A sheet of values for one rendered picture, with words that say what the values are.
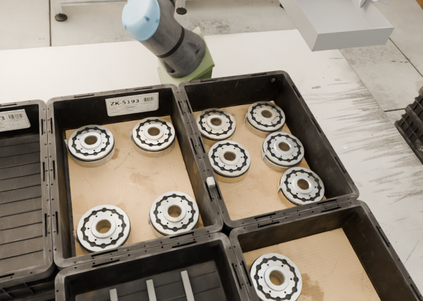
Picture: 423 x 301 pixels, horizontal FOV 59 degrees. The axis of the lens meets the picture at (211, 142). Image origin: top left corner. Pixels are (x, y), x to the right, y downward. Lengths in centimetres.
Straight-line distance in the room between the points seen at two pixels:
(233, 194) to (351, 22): 53
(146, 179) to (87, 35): 189
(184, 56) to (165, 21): 12
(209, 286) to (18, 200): 44
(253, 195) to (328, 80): 68
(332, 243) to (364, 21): 57
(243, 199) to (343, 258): 24
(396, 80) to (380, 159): 162
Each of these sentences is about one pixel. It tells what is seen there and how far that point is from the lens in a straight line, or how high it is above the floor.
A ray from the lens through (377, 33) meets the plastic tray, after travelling 99.
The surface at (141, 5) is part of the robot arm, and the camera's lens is 106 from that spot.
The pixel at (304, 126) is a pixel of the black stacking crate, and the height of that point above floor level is 90.
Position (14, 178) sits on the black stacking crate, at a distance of 93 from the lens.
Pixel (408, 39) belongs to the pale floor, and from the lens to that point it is 330.
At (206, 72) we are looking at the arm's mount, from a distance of 112.
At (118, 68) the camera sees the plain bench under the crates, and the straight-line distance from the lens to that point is 132.
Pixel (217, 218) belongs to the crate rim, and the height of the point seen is 93.
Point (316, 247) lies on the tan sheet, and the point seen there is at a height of 83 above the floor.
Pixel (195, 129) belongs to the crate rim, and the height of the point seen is 93.
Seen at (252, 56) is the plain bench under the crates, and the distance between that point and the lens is 142.
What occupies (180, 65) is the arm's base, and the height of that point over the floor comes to 84.
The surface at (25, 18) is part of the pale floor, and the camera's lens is 288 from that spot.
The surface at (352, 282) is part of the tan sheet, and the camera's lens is 86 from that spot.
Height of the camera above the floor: 156
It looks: 51 degrees down
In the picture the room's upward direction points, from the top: 10 degrees clockwise
